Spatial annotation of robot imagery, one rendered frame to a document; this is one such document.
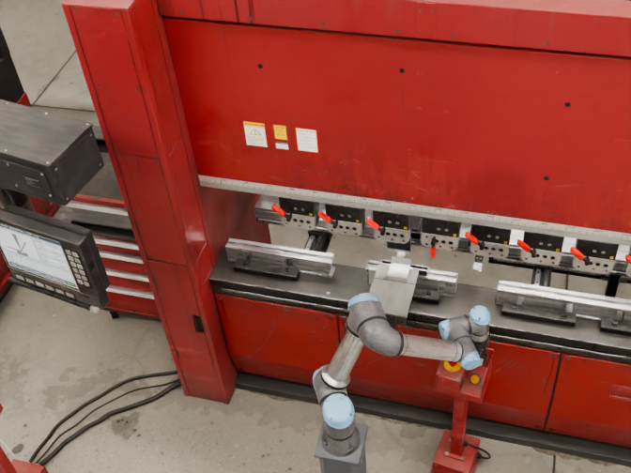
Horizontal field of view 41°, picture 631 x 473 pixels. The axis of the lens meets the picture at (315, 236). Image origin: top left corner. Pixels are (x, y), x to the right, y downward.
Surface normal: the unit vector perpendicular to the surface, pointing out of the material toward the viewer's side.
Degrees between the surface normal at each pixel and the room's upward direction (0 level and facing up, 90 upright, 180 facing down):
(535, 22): 90
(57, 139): 0
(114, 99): 90
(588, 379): 90
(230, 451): 0
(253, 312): 90
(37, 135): 0
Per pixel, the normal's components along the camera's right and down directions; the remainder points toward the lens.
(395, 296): -0.07, -0.71
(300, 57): -0.27, 0.69
